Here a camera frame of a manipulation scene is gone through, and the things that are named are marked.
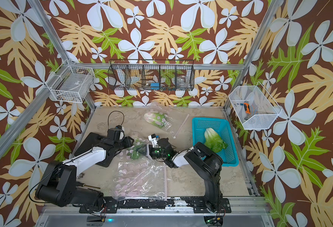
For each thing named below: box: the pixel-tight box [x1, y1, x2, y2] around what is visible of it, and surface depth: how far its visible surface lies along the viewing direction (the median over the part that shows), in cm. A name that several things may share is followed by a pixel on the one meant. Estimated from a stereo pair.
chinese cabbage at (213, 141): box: [204, 127, 228, 153], surface depth 93 cm
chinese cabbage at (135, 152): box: [130, 143, 146, 160], surface depth 82 cm
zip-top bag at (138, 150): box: [121, 136, 155, 164], surface depth 82 cm
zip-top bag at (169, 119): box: [142, 107, 190, 140], surface depth 107 cm
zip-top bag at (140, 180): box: [112, 160, 167, 201], surface depth 83 cm
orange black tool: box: [244, 102, 251, 114], surface depth 86 cm
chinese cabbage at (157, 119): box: [143, 112, 167, 129], surface depth 106 cm
